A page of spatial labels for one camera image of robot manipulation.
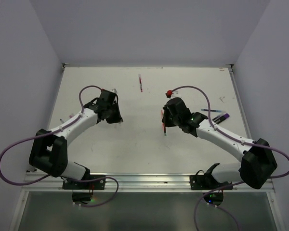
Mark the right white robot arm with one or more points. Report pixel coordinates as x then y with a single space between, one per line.
256 162

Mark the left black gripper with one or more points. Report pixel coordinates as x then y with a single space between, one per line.
117 118

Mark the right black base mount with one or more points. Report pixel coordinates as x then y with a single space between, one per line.
205 181

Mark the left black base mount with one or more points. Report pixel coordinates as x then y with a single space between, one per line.
83 190

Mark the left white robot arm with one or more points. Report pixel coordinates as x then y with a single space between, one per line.
49 152

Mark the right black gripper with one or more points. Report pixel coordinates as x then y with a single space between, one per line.
166 122

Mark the orange pen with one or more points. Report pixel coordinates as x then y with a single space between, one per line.
161 116

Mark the red pen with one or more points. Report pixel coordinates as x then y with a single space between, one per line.
140 82

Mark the teal pen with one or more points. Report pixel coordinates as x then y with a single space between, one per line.
213 110

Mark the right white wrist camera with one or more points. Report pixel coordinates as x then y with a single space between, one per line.
175 94

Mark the aluminium front rail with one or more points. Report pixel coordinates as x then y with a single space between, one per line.
140 182

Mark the black purple highlighter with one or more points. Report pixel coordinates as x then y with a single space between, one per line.
221 118

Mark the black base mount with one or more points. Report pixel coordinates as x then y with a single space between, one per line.
83 190
205 181

